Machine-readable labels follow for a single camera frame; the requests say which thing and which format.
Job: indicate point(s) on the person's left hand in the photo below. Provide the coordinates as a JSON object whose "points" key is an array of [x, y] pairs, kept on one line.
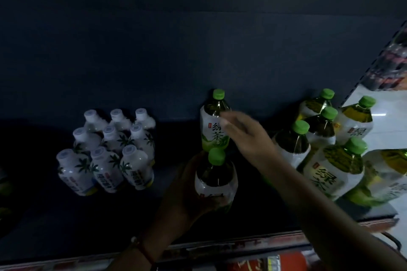
{"points": [[181, 204]]}

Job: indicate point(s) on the person's right hand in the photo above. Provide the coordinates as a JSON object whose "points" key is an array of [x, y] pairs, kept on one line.
{"points": [[251, 137]]}

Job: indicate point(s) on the white bottle yellow base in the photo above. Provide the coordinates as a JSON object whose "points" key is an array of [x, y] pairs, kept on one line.
{"points": [[106, 172], [119, 118], [92, 120], [144, 118]]}

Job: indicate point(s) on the dark grey metal shelf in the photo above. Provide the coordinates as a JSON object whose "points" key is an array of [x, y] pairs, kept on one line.
{"points": [[63, 223]]}

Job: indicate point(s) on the small green-capped tea bottle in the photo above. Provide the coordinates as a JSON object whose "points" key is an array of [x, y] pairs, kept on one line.
{"points": [[3, 185]]}

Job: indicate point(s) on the person's left forearm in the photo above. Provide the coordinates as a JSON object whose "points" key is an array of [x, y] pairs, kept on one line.
{"points": [[130, 262]]}

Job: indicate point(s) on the person's right forearm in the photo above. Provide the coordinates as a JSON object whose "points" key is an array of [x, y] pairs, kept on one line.
{"points": [[334, 223]]}

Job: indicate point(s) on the red shelf price strip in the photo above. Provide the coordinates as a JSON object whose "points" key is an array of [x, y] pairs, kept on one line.
{"points": [[222, 243]]}

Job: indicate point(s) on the yellow trimmed card pack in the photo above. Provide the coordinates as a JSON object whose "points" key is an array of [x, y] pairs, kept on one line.
{"points": [[273, 262]]}

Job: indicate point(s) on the red plastic snack bag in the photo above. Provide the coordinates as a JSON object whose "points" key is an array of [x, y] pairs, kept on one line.
{"points": [[286, 261]]}

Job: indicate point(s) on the shrink-wrapped bottle packs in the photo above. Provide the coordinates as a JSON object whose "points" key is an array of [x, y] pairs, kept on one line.
{"points": [[386, 61]]}

